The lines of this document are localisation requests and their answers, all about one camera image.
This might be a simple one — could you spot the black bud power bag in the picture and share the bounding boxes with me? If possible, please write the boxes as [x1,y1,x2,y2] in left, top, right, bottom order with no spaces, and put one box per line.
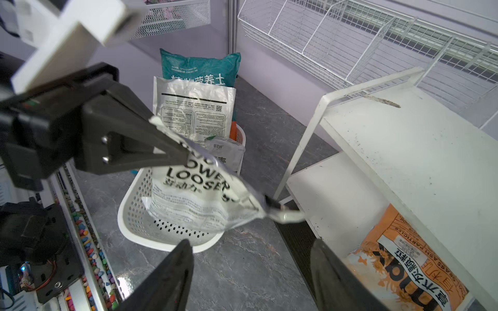
[141,116,306,233]

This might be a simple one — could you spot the orange fertilizer bag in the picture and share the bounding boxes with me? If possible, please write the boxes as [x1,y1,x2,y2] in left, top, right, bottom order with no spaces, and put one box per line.
[343,206,473,310]

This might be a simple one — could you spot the white perforated plastic basket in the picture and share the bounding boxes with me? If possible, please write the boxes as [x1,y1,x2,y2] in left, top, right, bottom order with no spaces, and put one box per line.
[117,123,248,254]

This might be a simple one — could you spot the white metal tiered shelf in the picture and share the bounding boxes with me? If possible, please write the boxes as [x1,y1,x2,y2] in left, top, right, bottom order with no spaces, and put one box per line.
[278,67,497,310]

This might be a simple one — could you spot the white fertilizer bag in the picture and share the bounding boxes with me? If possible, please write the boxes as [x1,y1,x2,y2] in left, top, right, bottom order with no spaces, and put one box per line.
[153,76,236,145]

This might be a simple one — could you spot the white wire wall basket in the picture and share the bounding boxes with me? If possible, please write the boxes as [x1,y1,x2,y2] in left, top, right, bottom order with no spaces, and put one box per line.
[131,0,211,40]

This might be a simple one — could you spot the white wire wall rack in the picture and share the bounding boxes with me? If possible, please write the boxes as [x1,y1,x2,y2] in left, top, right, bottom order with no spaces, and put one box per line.
[238,1,497,129]

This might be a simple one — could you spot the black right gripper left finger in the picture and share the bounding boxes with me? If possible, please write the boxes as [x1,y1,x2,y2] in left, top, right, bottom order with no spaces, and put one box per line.
[117,239,194,310]

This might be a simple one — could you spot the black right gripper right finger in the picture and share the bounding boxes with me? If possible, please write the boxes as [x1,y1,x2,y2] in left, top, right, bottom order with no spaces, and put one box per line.
[310,239,387,310]

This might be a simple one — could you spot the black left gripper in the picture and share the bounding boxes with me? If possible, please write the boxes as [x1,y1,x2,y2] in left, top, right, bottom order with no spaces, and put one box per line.
[1,62,189,191]

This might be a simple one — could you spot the teal orange soil bag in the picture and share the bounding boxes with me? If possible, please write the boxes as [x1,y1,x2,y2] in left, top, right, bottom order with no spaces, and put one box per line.
[160,49,241,124]

